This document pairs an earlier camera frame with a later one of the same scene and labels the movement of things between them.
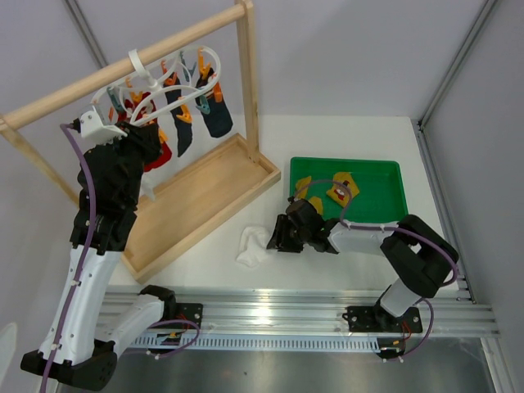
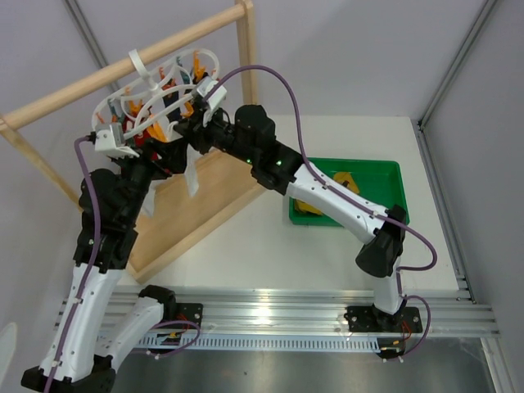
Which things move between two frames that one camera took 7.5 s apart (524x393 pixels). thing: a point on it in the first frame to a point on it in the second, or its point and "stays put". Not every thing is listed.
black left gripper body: x=136 y=149 to x=137 y=173
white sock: x=252 y=246 to x=190 y=171
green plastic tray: x=381 y=184 stays put
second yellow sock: x=344 y=187 stays put
